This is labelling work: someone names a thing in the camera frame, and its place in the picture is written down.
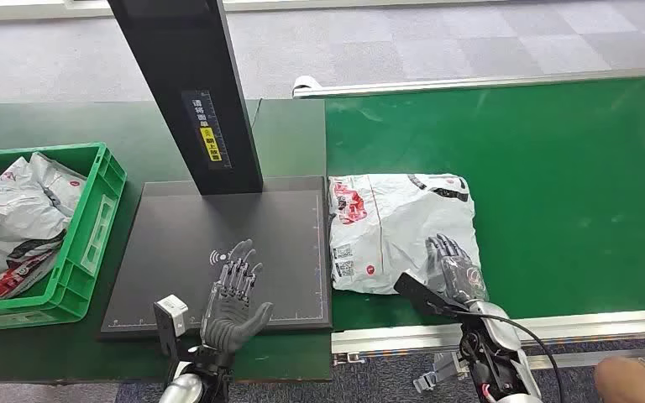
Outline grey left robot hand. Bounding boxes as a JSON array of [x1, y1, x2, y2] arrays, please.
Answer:
[[200, 238, 275, 355]]

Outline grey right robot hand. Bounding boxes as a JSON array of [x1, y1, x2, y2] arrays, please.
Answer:
[[425, 233, 490, 306]]

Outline white courier package red print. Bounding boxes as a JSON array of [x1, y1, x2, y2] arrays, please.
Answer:
[[328, 173, 482, 296]]

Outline black inbound machine base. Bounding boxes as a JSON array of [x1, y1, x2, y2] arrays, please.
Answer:
[[97, 175, 333, 342]]

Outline green conveyor belt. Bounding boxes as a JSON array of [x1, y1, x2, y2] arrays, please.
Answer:
[[325, 75, 645, 332]]

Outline green plastic crate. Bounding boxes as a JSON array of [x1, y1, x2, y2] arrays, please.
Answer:
[[0, 142, 128, 333]]

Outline black yellow column label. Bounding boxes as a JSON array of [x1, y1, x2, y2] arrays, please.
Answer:
[[180, 88, 233, 170]]

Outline courier bag red black print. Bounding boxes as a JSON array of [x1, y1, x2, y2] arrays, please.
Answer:
[[0, 230, 65, 304]]

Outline grey white courier bag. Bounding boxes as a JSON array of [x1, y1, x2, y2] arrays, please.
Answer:
[[0, 153, 87, 285]]

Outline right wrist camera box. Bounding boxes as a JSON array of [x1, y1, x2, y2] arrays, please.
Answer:
[[393, 271, 469, 321]]

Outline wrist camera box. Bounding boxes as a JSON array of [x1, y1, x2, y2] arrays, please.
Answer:
[[393, 271, 469, 321], [152, 295, 190, 357]]

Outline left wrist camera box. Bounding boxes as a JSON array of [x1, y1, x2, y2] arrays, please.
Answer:
[[152, 295, 190, 357]]

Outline aluminium conveyor rail with bracket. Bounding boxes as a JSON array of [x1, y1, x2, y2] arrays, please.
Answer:
[[330, 308, 645, 393]]

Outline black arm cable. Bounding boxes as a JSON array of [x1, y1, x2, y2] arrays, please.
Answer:
[[444, 310, 564, 403]]

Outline aluminium conveyor rail with roller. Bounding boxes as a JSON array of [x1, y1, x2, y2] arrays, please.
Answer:
[[291, 66, 645, 100]]

